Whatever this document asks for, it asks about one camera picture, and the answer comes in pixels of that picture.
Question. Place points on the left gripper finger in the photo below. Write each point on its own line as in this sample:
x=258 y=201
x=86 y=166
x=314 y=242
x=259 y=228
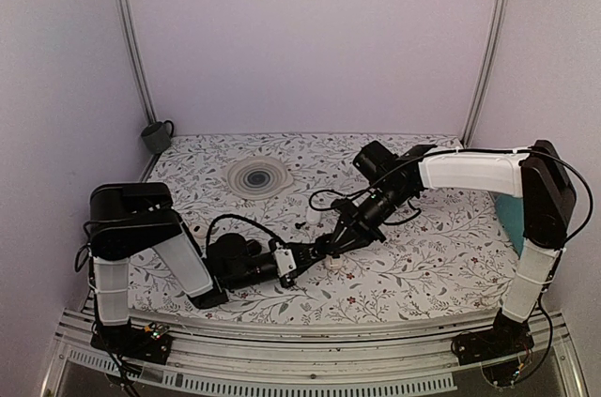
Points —
x=304 y=248
x=304 y=261

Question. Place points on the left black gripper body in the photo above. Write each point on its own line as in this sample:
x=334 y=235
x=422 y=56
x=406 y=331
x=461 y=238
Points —
x=289 y=278

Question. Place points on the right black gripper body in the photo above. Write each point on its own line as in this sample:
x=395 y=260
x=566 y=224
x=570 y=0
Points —
x=367 y=219

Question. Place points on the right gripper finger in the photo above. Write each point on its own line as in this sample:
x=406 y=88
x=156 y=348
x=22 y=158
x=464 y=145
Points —
x=355 y=244
x=340 y=237

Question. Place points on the black charging case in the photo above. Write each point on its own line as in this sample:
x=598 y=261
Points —
x=323 y=246

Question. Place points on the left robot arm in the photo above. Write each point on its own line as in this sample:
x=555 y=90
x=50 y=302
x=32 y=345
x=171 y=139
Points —
x=129 y=218

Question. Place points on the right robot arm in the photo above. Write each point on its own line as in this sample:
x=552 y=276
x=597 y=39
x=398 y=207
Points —
x=443 y=232

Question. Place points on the white closed earbud case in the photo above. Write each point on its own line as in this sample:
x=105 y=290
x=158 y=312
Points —
x=313 y=216

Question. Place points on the white open earbud case centre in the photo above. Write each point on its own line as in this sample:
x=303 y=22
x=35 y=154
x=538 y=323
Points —
x=333 y=263

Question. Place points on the white open earbud case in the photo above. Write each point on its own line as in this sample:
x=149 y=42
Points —
x=199 y=231
x=333 y=263

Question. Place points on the white open earbud case left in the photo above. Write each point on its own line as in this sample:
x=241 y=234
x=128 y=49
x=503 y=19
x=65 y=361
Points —
x=199 y=231

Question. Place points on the white spiral ceramic plate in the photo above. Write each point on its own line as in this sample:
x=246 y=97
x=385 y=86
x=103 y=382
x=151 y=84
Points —
x=257 y=178

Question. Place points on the floral patterned table mat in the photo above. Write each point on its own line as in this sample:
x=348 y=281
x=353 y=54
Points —
x=192 y=168

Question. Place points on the teal cylinder cup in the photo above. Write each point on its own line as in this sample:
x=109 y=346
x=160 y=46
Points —
x=510 y=212

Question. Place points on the grey mug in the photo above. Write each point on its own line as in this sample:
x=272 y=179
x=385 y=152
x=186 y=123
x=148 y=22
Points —
x=157 y=136

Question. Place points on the aluminium front rail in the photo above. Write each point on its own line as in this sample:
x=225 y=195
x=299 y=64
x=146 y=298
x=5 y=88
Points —
x=407 y=358

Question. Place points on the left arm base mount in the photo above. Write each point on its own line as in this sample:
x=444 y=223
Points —
x=149 y=344

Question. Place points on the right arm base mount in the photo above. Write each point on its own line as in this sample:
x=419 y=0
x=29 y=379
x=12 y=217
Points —
x=501 y=340

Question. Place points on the right aluminium frame post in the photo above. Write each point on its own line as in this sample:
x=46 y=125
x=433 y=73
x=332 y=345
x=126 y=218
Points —
x=485 y=71

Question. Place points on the aluminium frame post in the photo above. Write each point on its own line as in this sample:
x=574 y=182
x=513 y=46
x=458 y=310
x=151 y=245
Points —
x=485 y=71
x=137 y=67

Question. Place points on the left aluminium frame post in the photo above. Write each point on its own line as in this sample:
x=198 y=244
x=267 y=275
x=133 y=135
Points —
x=137 y=67

